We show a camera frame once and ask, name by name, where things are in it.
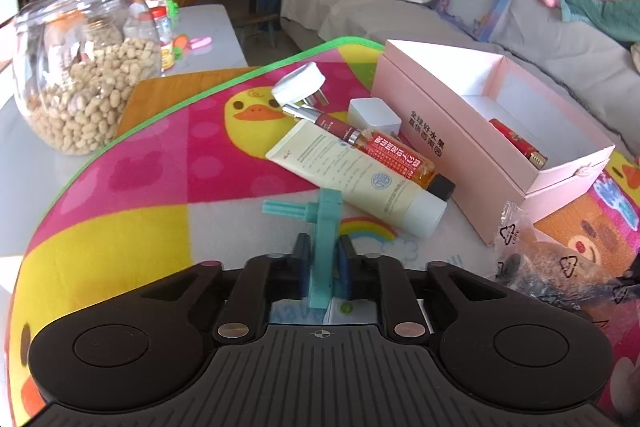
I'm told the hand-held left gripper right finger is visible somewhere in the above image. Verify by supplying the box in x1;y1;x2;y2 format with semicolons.
339;234;507;344

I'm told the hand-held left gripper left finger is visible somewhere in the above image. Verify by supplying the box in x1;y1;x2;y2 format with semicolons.
140;234;313;344

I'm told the teal plastic bracket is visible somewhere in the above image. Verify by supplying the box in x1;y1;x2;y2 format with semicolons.
262;189;344;311

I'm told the cream cosmetic tube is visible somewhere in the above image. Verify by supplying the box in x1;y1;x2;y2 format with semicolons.
265;119;448;238

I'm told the amber bottle with black cap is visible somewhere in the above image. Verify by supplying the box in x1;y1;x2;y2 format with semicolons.
350;128;456;202

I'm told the dark red tube silver cap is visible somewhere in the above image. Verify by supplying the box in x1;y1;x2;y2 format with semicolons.
282;103;362;144

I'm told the white cube charger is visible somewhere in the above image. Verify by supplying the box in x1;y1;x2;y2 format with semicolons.
348;97;403;138

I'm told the pink cardboard box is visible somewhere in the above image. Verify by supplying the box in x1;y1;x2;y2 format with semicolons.
372;39;616;248

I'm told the white round plug adapter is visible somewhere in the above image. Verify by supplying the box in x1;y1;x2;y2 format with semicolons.
271;62;327;110

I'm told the clear plastic bag dark item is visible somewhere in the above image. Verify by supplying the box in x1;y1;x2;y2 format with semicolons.
492;201;640;324

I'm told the colourful cartoon play mat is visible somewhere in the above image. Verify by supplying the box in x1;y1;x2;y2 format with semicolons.
10;35;640;427

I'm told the red packet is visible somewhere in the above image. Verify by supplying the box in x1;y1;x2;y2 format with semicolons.
488;117;549;170

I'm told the small jar with red lid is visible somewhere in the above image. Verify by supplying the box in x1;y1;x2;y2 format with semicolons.
149;5;177;71

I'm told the glass jar of peanuts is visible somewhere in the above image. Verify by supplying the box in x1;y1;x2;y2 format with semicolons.
12;0;164;156

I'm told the purple window gift box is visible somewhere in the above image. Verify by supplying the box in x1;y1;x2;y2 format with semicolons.
432;0;515;44

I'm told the grey sofa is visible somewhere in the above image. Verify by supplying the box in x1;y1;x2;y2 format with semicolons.
272;0;640;158

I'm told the teal cloth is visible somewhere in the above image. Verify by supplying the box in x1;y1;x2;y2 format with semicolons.
554;0;640;48

